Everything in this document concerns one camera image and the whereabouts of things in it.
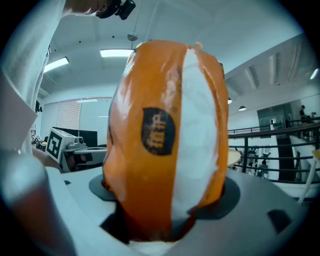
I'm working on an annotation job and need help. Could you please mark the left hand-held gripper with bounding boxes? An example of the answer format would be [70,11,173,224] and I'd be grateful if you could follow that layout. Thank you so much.
[45,126,108,174]

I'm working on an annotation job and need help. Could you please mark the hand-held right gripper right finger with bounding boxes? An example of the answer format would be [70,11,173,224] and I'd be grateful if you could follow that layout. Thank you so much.
[164,169,310,256]

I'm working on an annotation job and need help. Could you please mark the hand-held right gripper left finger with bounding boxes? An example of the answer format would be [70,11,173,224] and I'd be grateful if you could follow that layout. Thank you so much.
[46,166,141,256]

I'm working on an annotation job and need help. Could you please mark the orange and white packet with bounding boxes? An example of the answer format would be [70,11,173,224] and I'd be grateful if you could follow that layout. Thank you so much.
[102,39,230,243]

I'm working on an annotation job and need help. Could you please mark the person's left forearm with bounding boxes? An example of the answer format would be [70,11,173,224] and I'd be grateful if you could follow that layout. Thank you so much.
[31,148,62,173]

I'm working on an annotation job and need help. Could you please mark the person's right hand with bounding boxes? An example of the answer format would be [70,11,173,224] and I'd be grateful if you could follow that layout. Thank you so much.
[0,151,76,256]

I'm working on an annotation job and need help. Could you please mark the white window blinds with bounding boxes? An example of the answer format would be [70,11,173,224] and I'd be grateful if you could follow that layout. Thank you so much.
[40,96,113,147]

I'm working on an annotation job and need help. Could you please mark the wooden side table white legs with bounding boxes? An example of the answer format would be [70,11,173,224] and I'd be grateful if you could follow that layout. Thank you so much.
[297,149,320,204]

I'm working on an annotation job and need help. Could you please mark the rectangular ceiling light panel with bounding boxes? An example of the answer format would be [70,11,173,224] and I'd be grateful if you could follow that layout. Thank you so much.
[99,48,136,58]
[43,56,70,74]

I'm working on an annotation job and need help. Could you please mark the person's beige shirt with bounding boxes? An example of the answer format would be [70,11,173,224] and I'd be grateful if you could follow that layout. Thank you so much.
[0,0,67,156]

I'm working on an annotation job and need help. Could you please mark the black head-worn camera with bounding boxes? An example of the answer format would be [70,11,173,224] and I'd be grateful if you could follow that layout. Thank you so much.
[95,0,137,21]

